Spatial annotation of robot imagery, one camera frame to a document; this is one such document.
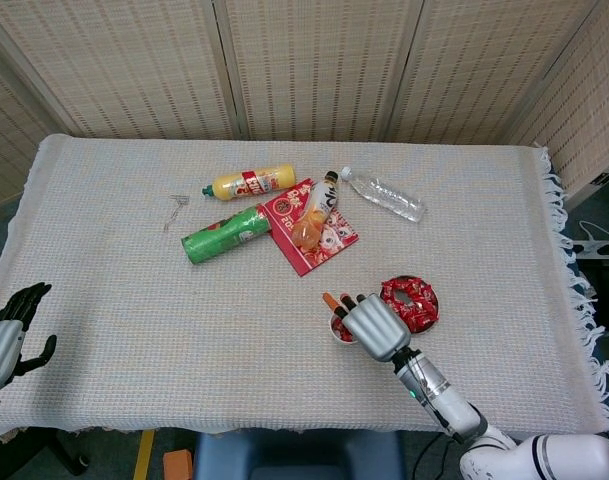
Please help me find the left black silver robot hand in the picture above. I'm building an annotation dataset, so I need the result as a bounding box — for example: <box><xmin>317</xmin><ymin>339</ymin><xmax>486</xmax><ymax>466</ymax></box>
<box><xmin>0</xmin><ymin>282</ymin><xmax>59</xmax><ymax>389</ymax></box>

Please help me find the green cylindrical can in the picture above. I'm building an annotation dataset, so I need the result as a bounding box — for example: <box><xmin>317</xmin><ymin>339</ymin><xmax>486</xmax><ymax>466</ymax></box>
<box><xmin>180</xmin><ymin>203</ymin><xmax>274</xmax><ymax>265</ymax></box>

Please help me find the orange drink bottle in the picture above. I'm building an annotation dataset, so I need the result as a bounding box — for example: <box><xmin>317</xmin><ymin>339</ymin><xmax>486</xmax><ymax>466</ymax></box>
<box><xmin>290</xmin><ymin>170</ymin><xmax>341</xmax><ymax>250</ymax></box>

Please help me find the round metal plate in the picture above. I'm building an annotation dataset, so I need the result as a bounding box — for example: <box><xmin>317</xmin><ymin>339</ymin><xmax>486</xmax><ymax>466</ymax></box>
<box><xmin>381</xmin><ymin>273</ymin><xmax>441</xmax><ymax>334</ymax></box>

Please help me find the black stand leg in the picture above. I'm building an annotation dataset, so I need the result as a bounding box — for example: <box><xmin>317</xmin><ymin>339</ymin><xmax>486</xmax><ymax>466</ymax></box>
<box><xmin>0</xmin><ymin>428</ymin><xmax>91</xmax><ymax>477</ymax></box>

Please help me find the right silver orange-tipped robot hand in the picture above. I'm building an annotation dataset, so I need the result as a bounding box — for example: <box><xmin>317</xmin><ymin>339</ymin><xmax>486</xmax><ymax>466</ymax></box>
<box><xmin>322</xmin><ymin>292</ymin><xmax>413</xmax><ymax>362</ymax></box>

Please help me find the blue padded seat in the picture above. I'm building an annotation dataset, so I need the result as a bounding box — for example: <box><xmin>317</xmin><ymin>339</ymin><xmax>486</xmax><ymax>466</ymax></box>
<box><xmin>192</xmin><ymin>429</ymin><xmax>406</xmax><ymax>480</ymax></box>

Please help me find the white cable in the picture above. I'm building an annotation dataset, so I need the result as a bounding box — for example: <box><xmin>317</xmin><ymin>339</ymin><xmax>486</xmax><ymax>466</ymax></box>
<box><xmin>577</xmin><ymin>219</ymin><xmax>609</xmax><ymax>242</ymax></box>

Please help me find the beige woven tablecloth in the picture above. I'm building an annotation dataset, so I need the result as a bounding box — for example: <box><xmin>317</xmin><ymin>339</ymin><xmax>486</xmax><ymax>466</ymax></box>
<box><xmin>0</xmin><ymin>133</ymin><xmax>609</xmax><ymax>446</ymax></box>

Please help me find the red printed booklet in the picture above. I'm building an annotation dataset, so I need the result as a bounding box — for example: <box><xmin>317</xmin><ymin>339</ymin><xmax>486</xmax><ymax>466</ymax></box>
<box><xmin>259</xmin><ymin>176</ymin><xmax>360</xmax><ymax>278</ymax></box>

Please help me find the clear plastic water bottle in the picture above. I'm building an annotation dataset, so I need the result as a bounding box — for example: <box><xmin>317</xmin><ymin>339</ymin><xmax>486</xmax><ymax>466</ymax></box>
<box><xmin>340</xmin><ymin>166</ymin><xmax>428</xmax><ymax>224</ymax></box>

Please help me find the orange block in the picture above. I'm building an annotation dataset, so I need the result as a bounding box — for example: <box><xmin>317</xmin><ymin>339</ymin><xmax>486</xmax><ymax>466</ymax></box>
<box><xmin>162</xmin><ymin>449</ymin><xmax>194</xmax><ymax>480</ymax></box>

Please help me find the woven folding screen panel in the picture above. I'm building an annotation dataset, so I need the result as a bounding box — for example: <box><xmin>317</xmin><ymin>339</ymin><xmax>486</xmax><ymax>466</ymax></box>
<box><xmin>0</xmin><ymin>0</ymin><xmax>240</xmax><ymax>141</ymax></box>
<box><xmin>0</xmin><ymin>39</ymin><xmax>70</xmax><ymax>211</ymax></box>
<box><xmin>508</xmin><ymin>14</ymin><xmax>609</xmax><ymax>211</ymax></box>
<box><xmin>213</xmin><ymin>0</ymin><xmax>425</xmax><ymax>144</ymax></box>
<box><xmin>388</xmin><ymin>0</ymin><xmax>598</xmax><ymax>146</ymax></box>

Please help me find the yellow plastic bottle green cap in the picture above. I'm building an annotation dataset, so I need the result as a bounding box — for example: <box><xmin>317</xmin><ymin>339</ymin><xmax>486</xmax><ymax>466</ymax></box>
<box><xmin>200</xmin><ymin>164</ymin><xmax>298</xmax><ymax>203</ymax></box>

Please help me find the white paper cup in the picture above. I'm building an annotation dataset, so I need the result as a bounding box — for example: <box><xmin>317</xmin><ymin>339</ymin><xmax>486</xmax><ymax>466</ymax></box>
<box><xmin>329</xmin><ymin>309</ymin><xmax>360</xmax><ymax>346</ymax></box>

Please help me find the black cable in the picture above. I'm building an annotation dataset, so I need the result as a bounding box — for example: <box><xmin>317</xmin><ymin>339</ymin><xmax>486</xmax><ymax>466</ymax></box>
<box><xmin>413</xmin><ymin>432</ymin><xmax>458</xmax><ymax>480</ymax></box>

